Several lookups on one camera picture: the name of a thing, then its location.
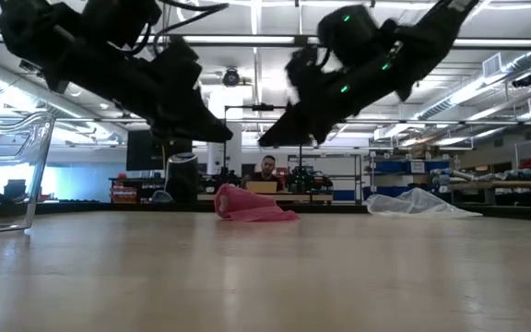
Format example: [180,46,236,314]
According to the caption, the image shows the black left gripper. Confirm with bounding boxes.
[43,39,233,144]

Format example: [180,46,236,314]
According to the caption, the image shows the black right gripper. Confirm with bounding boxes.
[258,45,414,148]

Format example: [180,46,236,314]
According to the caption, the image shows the pink elastic bandage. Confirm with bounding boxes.
[213,183,301,223]

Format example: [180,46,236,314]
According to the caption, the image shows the clear zipper bag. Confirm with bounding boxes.
[365,186,484,219]

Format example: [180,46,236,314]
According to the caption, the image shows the person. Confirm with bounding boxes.
[246,154,285,193]

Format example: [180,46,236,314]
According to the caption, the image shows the black monitor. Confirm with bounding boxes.
[125,129,194,172]

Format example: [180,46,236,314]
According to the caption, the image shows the small black robot rig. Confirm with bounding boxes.
[287,164,335,194]

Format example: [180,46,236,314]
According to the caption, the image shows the tan laptop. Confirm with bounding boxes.
[245,180,279,195]

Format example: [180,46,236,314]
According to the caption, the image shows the red storage bins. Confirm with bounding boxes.
[110,183,138,205]

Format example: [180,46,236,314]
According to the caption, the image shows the long ceiling light strip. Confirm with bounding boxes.
[182,34,297,46]
[452,38,531,49]

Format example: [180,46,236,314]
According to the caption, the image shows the shelf with blue bins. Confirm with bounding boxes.
[367,154,454,203]

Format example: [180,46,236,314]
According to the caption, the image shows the white ceiling air vent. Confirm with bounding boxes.
[481,52,503,79]

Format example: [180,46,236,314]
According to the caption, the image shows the wooden workbench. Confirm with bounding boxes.
[431,166,531,208]

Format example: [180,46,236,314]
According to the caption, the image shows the black gantry frame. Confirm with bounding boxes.
[222,103,304,185]

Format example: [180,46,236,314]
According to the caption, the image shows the black ceiling camera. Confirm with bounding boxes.
[221,67,242,89]

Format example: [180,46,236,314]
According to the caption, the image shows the black aluminium table frame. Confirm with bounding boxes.
[0,201,531,223]

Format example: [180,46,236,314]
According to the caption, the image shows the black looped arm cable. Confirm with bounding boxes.
[126,0,230,59]

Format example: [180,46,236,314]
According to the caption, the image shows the silver air duct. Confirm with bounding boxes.
[412,48,531,121]

